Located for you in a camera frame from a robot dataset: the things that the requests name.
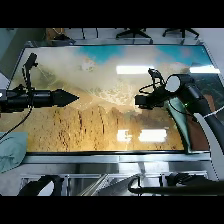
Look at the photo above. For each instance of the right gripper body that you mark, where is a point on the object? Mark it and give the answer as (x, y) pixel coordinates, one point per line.
(145, 101)

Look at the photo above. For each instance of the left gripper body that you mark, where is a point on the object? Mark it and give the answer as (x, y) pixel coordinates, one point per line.
(45, 98)

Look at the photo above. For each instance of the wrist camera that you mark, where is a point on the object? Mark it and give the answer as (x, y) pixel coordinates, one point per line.
(32, 60)
(156, 75)

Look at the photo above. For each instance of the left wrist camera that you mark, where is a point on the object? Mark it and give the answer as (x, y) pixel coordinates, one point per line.
(32, 60)

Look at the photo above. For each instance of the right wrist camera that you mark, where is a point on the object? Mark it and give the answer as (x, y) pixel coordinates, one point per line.
(156, 75)

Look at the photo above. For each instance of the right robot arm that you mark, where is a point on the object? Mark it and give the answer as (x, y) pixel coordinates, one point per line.
(200, 100)

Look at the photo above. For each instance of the black office chair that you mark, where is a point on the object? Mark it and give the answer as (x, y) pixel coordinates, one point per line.
(181, 32)
(133, 32)

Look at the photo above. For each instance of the pale green garment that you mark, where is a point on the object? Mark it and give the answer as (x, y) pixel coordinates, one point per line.
(181, 130)

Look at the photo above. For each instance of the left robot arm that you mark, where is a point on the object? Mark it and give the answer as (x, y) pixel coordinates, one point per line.
(16, 100)

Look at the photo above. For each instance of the silver frame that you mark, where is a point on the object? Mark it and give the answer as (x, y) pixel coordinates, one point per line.
(100, 160)

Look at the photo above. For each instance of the pale green shirt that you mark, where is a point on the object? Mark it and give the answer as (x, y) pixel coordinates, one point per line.
(11, 150)

